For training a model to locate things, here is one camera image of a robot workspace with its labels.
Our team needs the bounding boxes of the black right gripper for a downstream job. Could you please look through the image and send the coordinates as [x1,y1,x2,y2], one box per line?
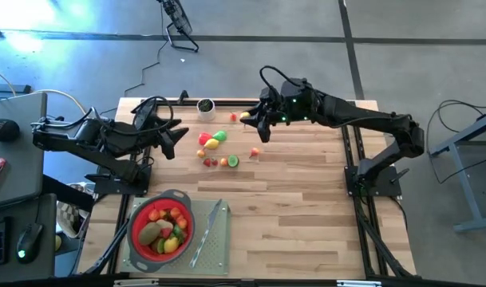
[244,88,287,144]

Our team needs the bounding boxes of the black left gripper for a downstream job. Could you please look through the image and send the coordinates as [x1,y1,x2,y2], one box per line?
[130,115,190,160]

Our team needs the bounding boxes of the red collapsible colander bowl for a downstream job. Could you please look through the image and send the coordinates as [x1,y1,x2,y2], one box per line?
[126,189,196,274]

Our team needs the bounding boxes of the whole brown kiwi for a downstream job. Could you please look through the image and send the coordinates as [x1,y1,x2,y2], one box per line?
[138,222,162,246]

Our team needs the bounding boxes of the knife with patterned handle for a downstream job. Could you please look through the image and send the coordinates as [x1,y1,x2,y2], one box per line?
[188,199,223,269]

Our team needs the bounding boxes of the white cup with plant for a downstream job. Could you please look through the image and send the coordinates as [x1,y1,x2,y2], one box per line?
[196,97,216,122]

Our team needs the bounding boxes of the black floor fan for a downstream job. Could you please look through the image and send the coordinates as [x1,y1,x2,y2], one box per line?
[157,0,200,53]

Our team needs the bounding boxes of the green perforated metal stand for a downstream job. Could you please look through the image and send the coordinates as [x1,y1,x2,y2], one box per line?
[121,198,232,276]

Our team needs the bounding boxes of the checkered bag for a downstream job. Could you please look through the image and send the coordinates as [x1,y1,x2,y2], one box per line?
[55,182,93,240]

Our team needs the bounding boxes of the grey side desk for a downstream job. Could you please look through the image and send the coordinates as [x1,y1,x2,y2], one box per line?
[0,92,48,210]

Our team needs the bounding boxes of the dark grey desk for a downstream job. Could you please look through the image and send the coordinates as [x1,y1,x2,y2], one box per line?
[0,193,58,282]

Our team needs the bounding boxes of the silver aluminium bar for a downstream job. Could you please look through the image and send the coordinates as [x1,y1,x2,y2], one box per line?
[113,278,160,287]
[336,280,382,287]

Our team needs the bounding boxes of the black portable speaker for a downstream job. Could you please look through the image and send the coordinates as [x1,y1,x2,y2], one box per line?
[0,118,22,143]

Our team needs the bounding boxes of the black computer mouse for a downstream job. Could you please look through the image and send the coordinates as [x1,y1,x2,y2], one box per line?
[15,222,44,264]

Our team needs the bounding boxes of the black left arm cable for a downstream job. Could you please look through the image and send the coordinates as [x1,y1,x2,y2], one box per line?
[131,95,175,135]

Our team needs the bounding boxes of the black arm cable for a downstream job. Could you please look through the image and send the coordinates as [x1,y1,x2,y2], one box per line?
[259,65,295,95]
[131,95,175,135]

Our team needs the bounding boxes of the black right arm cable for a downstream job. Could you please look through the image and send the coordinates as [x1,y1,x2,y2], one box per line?
[259,65,295,95]

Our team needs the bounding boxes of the black aluminium table frame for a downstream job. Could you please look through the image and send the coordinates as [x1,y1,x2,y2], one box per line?
[106,98,417,280]

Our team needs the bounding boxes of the black floor cable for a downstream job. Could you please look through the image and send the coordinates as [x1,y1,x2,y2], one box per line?
[124,7,168,97]

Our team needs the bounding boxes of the white cable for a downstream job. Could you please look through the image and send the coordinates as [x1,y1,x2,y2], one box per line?
[34,88,88,116]

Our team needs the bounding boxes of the black diagonal frame strut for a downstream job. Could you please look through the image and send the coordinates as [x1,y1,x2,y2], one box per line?
[356,199,413,278]
[85,217,132,276]

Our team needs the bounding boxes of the blue-grey desk frame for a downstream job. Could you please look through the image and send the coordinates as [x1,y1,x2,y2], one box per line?
[429,110,486,234]

